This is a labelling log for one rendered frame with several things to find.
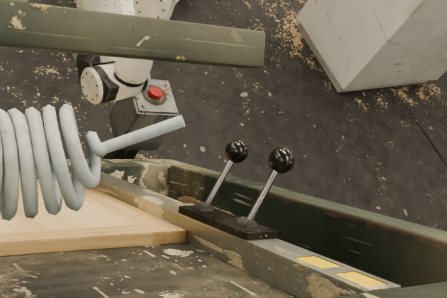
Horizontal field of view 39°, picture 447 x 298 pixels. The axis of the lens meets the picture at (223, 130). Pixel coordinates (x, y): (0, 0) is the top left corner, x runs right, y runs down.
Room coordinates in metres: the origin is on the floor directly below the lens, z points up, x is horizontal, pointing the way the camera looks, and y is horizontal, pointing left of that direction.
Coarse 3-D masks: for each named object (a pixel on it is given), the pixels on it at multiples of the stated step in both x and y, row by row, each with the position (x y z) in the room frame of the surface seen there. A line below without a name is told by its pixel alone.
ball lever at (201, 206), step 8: (232, 144) 0.70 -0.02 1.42; (240, 144) 0.70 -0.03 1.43; (232, 152) 0.69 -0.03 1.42; (240, 152) 0.69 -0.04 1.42; (248, 152) 0.71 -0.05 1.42; (232, 160) 0.69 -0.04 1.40; (240, 160) 0.69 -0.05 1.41; (224, 168) 0.67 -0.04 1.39; (224, 176) 0.66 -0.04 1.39; (216, 184) 0.65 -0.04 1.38; (216, 192) 0.64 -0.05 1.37; (208, 200) 0.63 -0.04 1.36; (200, 208) 0.61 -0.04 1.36; (208, 208) 0.61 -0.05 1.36
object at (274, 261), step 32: (128, 192) 0.70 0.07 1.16; (192, 224) 0.58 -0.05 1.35; (224, 256) 0.53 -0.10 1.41; (256, 256) 0.50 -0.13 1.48; (288, 256) 0.49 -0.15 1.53; (320, 256) 0.51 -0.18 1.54; (288, 288) 0.46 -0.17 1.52; (320, 288) 0.44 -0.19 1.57; (352, 288) 0.43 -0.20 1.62; (384, 288) 0.44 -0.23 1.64
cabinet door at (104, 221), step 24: (96, 192) 0.74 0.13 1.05; (0, 216) 0.50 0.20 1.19; (24, 216) 0.52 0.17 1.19; (48, 216) 0.54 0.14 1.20; (72, 216) 0.56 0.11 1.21; (96, 216) 0.59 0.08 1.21; (120, 216) 0.60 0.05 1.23; (144, 216) 0.62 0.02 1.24; (0, 240) 0.40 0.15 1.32; (24, 240) 0.42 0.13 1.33; (48, 240) 0.44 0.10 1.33; (72, 240) 0.46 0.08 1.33; (96, 240) 0.48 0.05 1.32; (120, 240) 0.51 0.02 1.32; (144, 240) 0.53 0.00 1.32; (168, 240) 0.56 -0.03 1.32
